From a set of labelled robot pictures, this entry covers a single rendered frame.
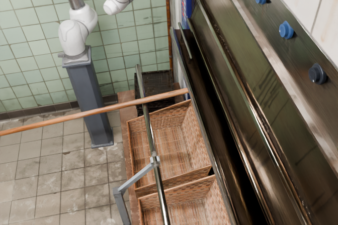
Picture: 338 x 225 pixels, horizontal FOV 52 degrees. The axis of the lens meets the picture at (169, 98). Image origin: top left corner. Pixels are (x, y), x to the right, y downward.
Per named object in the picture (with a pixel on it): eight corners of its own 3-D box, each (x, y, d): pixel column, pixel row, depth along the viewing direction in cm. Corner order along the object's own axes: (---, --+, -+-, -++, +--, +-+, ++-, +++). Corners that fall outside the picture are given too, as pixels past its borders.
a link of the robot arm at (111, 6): (127, 9, 220) (134, -3, 209) (110, 21, 212) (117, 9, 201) (114, -3, 220) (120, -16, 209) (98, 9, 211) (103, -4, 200)
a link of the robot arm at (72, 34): (59, 53, 246) (50, 28, 230) (71, 39, 257) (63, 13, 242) (79, 58, 242) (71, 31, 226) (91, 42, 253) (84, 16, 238)
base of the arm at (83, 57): (59, 49, 258) (57, 43, 254) (89, 45, 260) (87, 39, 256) (57, 65, 246) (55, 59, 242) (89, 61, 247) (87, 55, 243)
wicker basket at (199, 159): (192, 122, 257) (192, 97, 237) (212, 189, 218) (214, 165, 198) (128, 133, 253) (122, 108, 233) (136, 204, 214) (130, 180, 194)
